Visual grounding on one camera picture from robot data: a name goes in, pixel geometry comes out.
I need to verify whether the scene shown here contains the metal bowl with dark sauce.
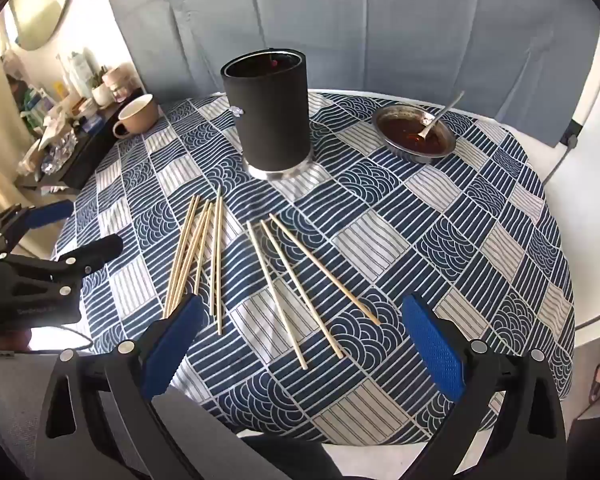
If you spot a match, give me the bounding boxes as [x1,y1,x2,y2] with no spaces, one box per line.
[371,104,456,162]

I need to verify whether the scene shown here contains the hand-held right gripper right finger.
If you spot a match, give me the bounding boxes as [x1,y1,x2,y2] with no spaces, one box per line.
[401,292,567,480]

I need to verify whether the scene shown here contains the potted cactus in white pot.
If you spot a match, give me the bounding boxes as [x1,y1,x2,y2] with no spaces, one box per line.
[91,72,113,107]

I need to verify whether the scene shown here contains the group of wooden chopsticks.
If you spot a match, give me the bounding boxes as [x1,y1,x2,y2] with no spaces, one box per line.
[164,187,382,370]

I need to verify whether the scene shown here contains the blue white patterned tablecloth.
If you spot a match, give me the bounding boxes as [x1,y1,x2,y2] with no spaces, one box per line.
[52,91,577,447]

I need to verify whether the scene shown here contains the beige mug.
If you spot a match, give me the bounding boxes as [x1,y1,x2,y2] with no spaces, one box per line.
[112,94,161,139]

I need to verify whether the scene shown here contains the metal spoon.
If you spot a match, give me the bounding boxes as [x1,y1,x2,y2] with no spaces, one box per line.
[417,91,466,140]

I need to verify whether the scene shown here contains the black side table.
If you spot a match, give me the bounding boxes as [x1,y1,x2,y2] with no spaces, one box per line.
[17,89,146,196]

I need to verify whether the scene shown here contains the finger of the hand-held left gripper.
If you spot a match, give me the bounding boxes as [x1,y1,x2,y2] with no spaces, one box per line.
[0,199,76,258]
[0,234,125,301]

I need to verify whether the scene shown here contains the pink jar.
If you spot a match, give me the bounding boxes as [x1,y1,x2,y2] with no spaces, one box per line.
[102,65,136,88]

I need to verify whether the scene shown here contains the crumpled foil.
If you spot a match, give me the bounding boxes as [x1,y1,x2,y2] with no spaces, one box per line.
[40,132,78,173]

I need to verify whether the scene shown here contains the black cylindrical utensil holder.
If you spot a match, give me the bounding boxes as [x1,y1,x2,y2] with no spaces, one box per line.
[221,47,315,182]

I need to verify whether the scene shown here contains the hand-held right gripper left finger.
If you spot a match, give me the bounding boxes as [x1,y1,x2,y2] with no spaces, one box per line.
[34,292,207,480]

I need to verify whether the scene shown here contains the white bottle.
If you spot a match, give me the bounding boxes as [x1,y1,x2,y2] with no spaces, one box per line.
[70,50,93,98]

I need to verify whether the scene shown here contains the grey cable with black plug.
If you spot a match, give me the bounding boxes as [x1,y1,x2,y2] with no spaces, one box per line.
[542,120,581,183]

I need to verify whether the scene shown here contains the person's left hand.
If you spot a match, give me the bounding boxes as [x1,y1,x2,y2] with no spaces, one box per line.
[0,327,33,353]

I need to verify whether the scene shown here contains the round mirror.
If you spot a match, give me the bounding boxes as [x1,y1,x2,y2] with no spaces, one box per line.
[7,0,78,52]

